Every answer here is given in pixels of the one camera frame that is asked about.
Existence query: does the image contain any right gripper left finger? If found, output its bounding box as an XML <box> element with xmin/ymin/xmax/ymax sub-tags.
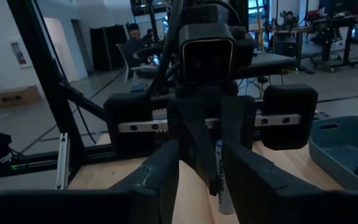
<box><xmin>0</xmin><ymin>139</ymin><xmax>180</xmax><ymax>224</ymax></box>

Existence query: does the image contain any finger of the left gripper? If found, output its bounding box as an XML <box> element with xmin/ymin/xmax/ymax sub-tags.
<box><xmin>167</xmin><ymin>95</ymin><xmax>219</xmax><ymax>196</ymax></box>
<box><xmin>221</xmin><ymin>95</ymin><xmax>257</xmax><ymax>149</ymax></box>

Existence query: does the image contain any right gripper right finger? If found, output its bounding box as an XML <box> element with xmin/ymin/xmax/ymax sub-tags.
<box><xmin>223</xmin><ymin>140</ymin><xmax>358</xmax><ymax>224</ymax></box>

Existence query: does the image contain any silver Kirkland battery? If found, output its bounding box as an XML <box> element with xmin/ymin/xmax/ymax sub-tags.
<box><xmin>214</xmin><ymin>139</ymin><xmax>236</xmax><ymax>215</ymax></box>

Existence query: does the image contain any white chair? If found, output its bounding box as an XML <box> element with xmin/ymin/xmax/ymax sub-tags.
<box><xmin>115</xmin><ymin>42</ymin><xmax>131</xmax><ymax>82</ymax></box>

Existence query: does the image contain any person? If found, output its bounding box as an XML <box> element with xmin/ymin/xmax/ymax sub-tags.
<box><xmin>280</xmin><ymin>11</ymin><xmax>300</xmax><ymax>31</ymax></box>
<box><xmin>142</xmin><ymin>28</ymin><xmax>155</xmax><ymax>47</ymax></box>
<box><xmin>123</xmin><ymin>22</ymin><xmax>157</xmax><ymax>78</ymax></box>

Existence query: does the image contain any black partition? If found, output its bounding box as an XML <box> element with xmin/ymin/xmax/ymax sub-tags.
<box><xmin>88</xmin><ymin>24</ymin><xmax>129</xmax><ymax>72</ymax></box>

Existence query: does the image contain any teal plastic bin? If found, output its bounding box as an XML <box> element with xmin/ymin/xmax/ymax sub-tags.
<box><xmin>308</xmin><ymin>115</ymin><xmax>358</xmax><ymax>192</ymax></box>

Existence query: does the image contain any wooden work table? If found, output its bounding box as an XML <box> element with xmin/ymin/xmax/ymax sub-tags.
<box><xmin>250</xmin><ymin>26</ymin><xmax>307</xmax><ymax>72</ymax></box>

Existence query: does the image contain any cardboard box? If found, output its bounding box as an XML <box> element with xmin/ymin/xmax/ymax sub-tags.
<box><xmin>0</xmin><ymin>85</ymin><xmax>42</xmax><ymax>108</ymax></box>

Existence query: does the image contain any black standing desk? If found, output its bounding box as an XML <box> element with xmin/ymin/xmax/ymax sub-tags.
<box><xmin>303</xmin><ymin>14</ymin><xmax>358</xmax><ymax>73</ymax></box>

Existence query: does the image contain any silver aluminium bracket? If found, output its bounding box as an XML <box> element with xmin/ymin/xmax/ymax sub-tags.
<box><xmin>55</xmin><ymin>133</ymin><xmax>71</xmax><ymax>190</ymax></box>

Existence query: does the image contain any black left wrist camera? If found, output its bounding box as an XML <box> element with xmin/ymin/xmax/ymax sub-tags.
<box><xmin>178</xmin><ymin>22</ymin><xmax>236</xmax><ymax>84</ymax></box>

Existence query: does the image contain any black aluminium rig frame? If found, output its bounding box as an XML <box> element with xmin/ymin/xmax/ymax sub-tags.
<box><xmin>0</xmin><ymin>0</ymin><xmax>155</xmax><ymax>190</ymax></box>

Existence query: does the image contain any wall poster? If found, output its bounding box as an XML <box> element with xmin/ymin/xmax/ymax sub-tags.
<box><xmin>10</xmin><ymin>41</ymin><xmax>31</xmax><ymax>68</ymax></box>

